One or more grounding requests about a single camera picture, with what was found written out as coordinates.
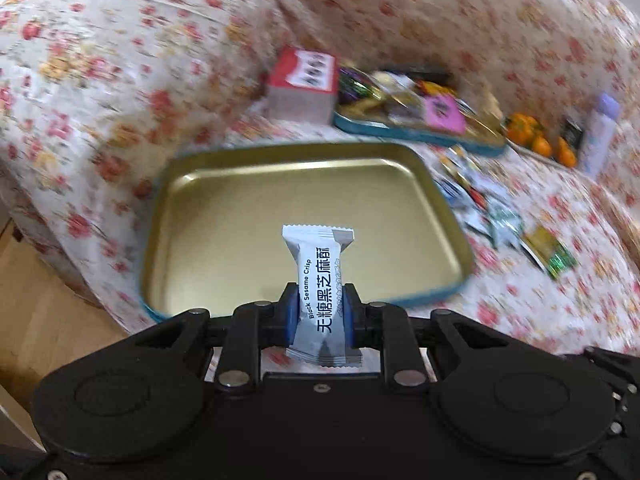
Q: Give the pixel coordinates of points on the pink snack packet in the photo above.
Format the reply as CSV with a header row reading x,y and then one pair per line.
x,y
444,114

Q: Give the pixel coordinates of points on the red and white box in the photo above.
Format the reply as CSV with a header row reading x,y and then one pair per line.
x,y
300,102

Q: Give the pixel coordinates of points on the orange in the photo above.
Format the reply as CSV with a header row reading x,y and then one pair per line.
x,y
541,146
522,127
565,153

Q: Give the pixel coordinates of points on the scattered small packets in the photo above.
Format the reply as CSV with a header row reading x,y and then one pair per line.
x,y
462,185

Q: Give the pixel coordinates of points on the floral sofa cover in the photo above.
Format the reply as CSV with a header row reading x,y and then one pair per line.
x,y
150,35

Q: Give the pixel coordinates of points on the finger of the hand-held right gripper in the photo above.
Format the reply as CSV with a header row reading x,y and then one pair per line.
x,y
625,400

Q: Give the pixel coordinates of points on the pile of wrapped snacks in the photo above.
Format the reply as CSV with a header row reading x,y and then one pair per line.
x,y
385,97

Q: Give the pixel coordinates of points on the grey snack packet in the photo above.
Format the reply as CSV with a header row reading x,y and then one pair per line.
x,y
320,280

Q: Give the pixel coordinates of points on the teal tin tray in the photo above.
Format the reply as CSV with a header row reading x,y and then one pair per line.
x,y
395,131

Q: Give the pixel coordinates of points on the small dark box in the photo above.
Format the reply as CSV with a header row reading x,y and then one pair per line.
x,y
571,135

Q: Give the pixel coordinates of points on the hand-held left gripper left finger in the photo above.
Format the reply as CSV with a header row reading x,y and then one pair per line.
x,y
289,316

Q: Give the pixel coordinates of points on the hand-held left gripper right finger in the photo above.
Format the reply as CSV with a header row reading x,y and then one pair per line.
x,y
351,316

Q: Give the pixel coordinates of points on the gold tin tray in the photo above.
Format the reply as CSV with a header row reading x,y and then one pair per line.
x,y
300,195

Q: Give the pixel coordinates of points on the yellow and green snack packet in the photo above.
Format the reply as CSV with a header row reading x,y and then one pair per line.
x,y
550,254

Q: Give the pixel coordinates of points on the lavender bottle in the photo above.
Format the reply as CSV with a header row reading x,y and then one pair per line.
x,y
600,132

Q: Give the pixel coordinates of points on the small oranges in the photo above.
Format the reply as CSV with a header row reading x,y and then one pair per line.
x,y
530,152

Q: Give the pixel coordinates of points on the black flat object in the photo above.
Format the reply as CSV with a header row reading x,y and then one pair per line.
x,y
415,71

